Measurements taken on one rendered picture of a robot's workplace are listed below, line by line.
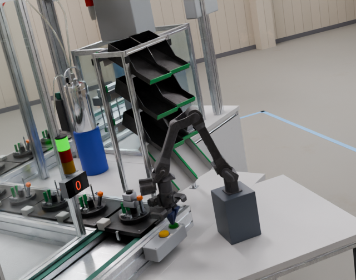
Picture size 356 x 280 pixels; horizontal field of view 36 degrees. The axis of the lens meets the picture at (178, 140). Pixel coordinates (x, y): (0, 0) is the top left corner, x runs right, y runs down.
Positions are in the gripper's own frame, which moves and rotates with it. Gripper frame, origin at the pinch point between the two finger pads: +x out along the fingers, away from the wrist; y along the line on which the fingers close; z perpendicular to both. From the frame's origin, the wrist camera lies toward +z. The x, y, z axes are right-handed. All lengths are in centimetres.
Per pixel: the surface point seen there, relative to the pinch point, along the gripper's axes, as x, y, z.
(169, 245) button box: 7.6, 8.9, -3.7
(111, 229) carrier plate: 3.9, 10.3, 25.0
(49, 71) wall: 54, -476, 584
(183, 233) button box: 7.8, -1.4, -3.8
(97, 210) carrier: 1.9, 1.1, 40.4
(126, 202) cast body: -4.3, 0.6, 22.2
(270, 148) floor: 101, -309, 107
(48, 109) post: -53, 18, 35
